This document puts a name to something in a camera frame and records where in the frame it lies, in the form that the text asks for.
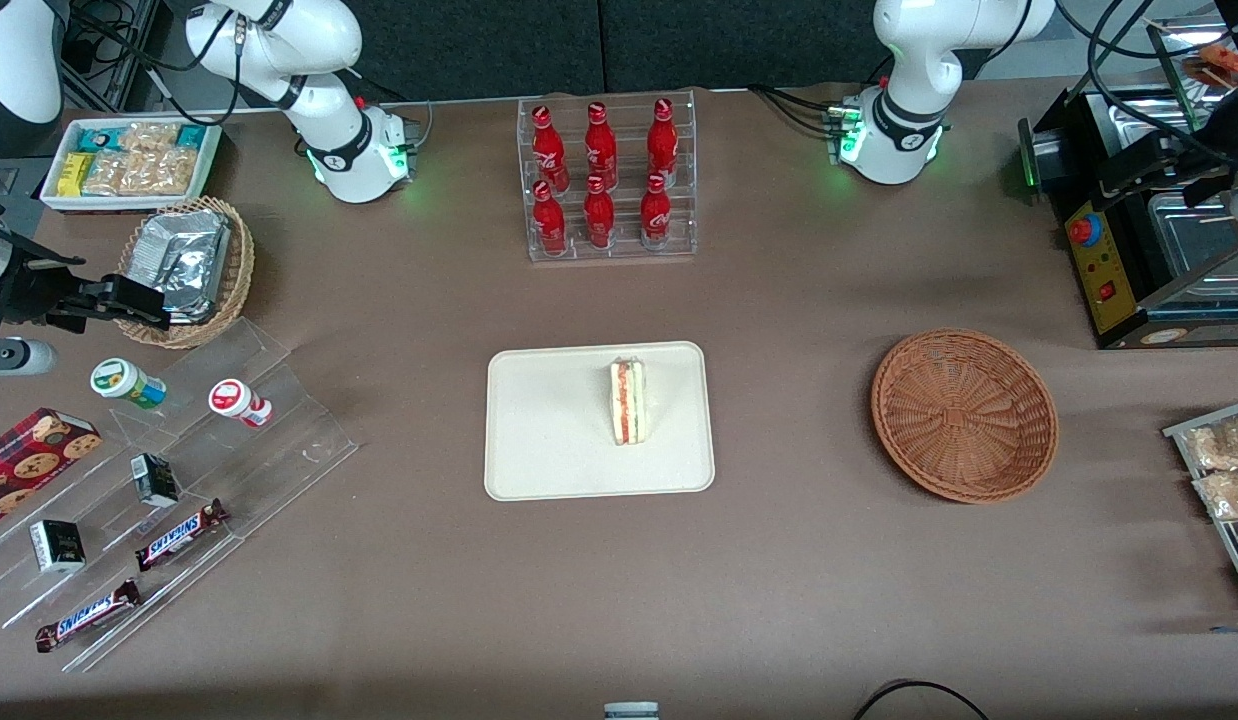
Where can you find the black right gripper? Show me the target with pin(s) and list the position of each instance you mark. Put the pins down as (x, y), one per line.
(31, 288)

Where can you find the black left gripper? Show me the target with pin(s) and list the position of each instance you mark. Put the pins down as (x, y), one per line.
(1215, 139)

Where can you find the triangle sandwich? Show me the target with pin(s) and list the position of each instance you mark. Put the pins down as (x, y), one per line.
(627, 402)

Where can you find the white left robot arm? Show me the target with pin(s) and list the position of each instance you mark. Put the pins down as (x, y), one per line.
(904, 60)

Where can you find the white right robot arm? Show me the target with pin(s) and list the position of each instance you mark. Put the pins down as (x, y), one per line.
(329, 100)

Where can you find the white rectangular snack tray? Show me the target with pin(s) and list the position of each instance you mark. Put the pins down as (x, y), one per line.
(54, 200)

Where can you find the oval tan wicker basket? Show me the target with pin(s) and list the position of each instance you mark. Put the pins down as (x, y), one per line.
(237, 270)

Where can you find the round brown wicker basket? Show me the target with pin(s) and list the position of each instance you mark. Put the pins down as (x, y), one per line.
(964, 415)

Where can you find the cream plastic serving tray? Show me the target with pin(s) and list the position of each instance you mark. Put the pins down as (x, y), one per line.
(549, 430)

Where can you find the green capped small cup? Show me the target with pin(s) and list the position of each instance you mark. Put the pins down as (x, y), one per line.
(124, 382)

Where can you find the silver foil wrapped package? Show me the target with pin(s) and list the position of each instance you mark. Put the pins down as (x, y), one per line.
(184, 260)

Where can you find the black sealing machine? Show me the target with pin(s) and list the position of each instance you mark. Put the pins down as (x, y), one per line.
(1101, 270)

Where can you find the clear cracker packet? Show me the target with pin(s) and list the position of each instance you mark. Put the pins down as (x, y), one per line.
(149, 137)
(106, 173)
(161, 172)

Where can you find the yellow snack packet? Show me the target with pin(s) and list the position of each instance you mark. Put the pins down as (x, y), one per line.
(75, 174)

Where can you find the red capped small cup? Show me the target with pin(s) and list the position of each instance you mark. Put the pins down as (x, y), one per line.
(234, 400)

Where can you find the teal snack packet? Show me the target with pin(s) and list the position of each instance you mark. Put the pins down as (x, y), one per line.
(97, 140)
(191, 136)

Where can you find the red plaid cookie box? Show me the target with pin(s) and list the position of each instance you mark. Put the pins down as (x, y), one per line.
(29, 465)

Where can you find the small black chocolate box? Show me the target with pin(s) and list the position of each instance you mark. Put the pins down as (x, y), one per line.
(57, 546)
(155, 480)

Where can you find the clear acrylic stepped display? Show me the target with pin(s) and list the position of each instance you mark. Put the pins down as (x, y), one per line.
(279, 450)

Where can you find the brown Snickers bar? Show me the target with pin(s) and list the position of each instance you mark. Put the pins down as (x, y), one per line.
(179, 535)
(87, 615)

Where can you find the clear bagged fried snack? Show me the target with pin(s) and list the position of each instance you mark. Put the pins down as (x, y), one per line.
(1219, 442)
(1229, 494)

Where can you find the red cola bottle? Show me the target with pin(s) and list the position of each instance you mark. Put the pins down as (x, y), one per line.
(663, 142)
(549, 225)
(655, 218)
(550, 150)
(601, 148)
(599, 220)

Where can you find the clear acrylic bottle rack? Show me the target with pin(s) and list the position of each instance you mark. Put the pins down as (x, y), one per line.
(619, 215)

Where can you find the grey white small device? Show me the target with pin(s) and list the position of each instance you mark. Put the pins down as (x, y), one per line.
(631, 711)

